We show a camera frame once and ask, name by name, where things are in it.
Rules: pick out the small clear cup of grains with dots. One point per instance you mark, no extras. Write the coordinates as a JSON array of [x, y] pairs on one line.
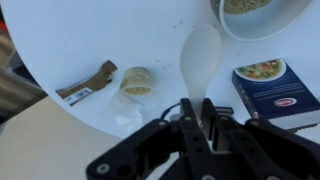
[[136, 81]]

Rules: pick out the blue pasta box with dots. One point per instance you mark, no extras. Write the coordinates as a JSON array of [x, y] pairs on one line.
[[280, 96]]

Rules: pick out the crumpled clear plastic wrap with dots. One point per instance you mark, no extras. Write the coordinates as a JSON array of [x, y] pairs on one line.
[[128, 111]]

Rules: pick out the white plastic spoon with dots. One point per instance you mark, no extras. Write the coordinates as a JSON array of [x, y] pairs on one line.
[[200, 56]]

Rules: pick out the brown torn wrapper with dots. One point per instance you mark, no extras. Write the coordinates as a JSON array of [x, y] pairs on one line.
[[88, 85]]

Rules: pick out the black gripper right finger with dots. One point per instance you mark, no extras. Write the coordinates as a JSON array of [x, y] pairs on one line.
[[260, 150]]

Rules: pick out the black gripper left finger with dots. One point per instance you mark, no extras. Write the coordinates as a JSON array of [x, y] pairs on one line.
[[156, 150]]

